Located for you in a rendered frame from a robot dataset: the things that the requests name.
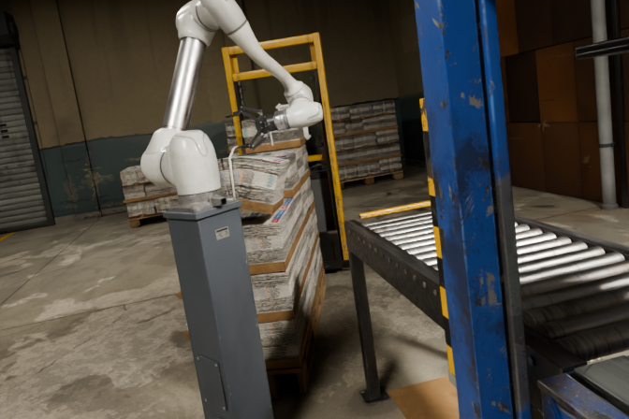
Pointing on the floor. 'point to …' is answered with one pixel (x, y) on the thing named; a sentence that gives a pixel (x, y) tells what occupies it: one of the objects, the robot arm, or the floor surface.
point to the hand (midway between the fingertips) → (232, 131)
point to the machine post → (472, 178)
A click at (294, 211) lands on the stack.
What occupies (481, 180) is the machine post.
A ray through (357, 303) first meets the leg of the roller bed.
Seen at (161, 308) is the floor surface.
